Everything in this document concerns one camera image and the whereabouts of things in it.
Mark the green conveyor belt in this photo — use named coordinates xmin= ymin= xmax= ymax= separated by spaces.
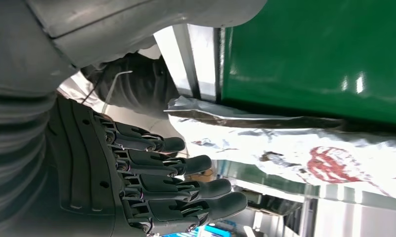
xmin=222 ymin=0 xmax=396 ymax=126

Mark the black rounded cover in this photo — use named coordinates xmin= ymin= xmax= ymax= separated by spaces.
xmin=81 ymin=52 xmax=180 ymax=119

